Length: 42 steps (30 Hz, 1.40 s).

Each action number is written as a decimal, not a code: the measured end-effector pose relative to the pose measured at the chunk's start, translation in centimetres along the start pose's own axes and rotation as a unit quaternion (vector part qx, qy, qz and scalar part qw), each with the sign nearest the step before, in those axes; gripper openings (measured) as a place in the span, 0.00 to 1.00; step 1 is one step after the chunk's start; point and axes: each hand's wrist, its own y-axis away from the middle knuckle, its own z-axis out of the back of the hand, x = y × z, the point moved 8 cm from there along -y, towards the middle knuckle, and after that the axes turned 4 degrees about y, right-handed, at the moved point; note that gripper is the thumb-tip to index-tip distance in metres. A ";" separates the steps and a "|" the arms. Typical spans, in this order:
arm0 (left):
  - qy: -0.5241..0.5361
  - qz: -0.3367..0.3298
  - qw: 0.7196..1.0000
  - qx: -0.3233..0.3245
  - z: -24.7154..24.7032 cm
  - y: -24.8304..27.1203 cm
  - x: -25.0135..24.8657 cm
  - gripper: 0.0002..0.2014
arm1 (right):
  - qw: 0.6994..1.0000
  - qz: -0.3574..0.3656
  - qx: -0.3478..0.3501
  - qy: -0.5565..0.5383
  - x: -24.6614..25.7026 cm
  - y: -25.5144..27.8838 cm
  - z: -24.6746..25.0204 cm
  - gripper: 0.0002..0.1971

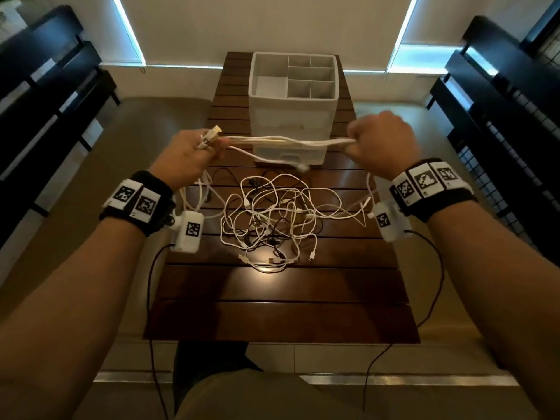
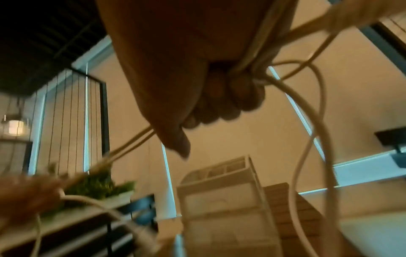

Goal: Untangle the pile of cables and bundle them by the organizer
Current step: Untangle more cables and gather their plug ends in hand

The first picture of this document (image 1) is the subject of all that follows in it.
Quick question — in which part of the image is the person's dark trouser leg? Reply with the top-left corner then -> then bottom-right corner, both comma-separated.
173,341 -> 263,412

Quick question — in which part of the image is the black left wristband with markers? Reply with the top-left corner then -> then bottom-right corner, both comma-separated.
99,170 -> 176,237

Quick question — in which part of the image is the person's left forearm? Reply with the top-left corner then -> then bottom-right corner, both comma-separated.
0,220 -> 148,420

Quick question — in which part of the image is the beige roller blind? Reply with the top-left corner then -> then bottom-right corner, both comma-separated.
111,0 -> 419,71
17,0 -> 145,65

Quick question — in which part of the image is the tangle of white cables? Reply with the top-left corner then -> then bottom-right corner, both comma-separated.
179,168 -> 382,274

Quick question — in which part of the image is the thin black camera wire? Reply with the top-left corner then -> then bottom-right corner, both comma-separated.
362,229 -> 445,412
146,243 -> 176,420

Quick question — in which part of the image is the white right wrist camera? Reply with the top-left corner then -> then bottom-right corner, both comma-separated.
368,199 -> 414,243

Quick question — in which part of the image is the black right wristband with markers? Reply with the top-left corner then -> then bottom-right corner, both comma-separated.
389,157 -> 478,223

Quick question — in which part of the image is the white drawer organizer box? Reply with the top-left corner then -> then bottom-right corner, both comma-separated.
248,51 -> 341,166

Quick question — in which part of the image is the person's right forearm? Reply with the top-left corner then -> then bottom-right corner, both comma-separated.
426,201 -> 560,420

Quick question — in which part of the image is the person's left hand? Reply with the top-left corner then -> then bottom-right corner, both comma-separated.
148,128 -> 230,192

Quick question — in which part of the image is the person's right hand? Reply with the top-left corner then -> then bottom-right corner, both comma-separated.
341,111 -> 423,182

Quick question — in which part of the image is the wire mesh panel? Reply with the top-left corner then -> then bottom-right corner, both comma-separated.
457,34 -> 560,248

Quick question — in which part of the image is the black wristband with markers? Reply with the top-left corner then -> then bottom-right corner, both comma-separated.
99,170 -> 176,237
389,157 -> 478,223

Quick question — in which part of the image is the wooden slatted table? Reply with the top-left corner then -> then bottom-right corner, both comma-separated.
143,51 -> 421,345

